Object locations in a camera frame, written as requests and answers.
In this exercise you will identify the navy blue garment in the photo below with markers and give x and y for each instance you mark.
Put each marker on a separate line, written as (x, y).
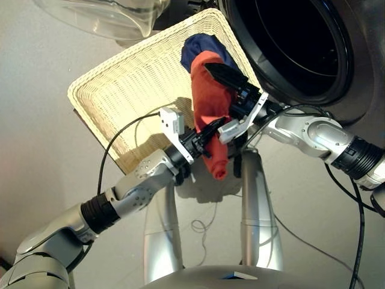
(195, 48)

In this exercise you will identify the black stand caster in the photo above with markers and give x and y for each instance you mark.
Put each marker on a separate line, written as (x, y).
(237, 168)
(180, 179)

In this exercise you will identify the red orange garment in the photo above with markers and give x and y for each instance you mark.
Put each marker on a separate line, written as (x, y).
(210, 99)

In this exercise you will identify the round glass washer door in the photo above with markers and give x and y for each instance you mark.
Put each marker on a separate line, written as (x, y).
(105, 18)

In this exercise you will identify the grey washing machine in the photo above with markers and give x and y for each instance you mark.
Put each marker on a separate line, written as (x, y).
(370, 60)

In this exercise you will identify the dark brown basket stand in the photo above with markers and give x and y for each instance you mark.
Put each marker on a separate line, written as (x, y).
(78, 114)

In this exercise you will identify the silver robot torso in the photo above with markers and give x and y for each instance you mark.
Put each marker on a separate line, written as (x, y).
(195, 280)

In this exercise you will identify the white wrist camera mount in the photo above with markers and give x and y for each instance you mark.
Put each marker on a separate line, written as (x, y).
(168, 120)
(231, 131)

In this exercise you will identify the pale woven laundry basket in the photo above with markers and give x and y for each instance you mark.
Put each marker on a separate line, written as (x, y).
(135, 75)

